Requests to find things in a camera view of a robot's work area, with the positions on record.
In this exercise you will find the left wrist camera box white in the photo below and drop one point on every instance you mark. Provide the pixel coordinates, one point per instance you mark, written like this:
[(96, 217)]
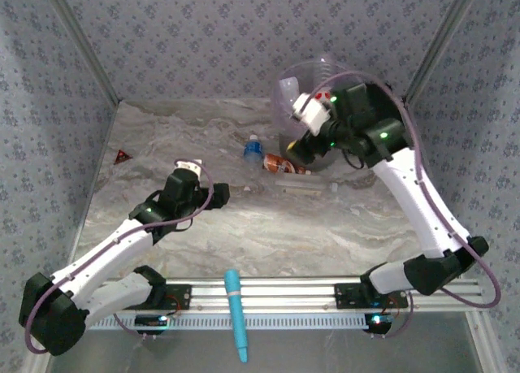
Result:
[(189, 167)]

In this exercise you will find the brown cafe label bottle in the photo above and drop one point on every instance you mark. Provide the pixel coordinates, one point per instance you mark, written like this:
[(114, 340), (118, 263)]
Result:
[(282, 165)]

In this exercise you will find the red triangle sticker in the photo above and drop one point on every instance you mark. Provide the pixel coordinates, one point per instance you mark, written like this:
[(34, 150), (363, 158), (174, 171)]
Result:
[(121, 157)]

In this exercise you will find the light blue cylindrical tool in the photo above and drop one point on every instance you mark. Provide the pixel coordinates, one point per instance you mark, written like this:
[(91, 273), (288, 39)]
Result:
[(235, 308)]

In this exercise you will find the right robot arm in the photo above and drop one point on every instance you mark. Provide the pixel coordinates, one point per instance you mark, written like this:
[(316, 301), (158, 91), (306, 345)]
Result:
[(418, 202)]

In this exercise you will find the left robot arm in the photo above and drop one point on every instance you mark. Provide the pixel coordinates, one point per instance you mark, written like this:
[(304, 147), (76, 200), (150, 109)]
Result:
[(101, 259)]

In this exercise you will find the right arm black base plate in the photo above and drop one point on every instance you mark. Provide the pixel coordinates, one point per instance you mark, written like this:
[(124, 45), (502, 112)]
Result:
[(345, 296)]

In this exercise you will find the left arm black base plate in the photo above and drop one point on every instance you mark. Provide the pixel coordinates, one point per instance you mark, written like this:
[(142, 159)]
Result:
[(180, 297)]

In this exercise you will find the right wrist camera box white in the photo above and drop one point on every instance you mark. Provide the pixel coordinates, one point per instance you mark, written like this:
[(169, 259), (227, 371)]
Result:
[(315, 115)]

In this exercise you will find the frosted clear bottle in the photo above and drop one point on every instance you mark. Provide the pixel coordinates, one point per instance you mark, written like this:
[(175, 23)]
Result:
[(304, 186)]

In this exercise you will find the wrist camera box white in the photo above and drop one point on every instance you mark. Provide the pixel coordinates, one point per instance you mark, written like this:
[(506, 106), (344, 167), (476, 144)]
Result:
[(315, 115), (189, 167)]

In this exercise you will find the Pocari Sweat bottle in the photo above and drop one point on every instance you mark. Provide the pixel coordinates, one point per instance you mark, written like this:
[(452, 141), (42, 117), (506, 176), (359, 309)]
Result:
[(252, 149)]

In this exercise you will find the aluminium frame post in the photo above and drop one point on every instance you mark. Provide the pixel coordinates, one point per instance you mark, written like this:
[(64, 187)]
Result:
[(439, 44), (83, 44)]

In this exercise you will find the bin with purple bag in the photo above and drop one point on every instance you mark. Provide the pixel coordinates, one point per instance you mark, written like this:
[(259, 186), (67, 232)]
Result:
[(284, 117)]

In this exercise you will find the aluminium mounting rail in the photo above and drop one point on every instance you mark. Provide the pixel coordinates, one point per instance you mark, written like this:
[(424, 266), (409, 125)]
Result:
[(284, 296)]

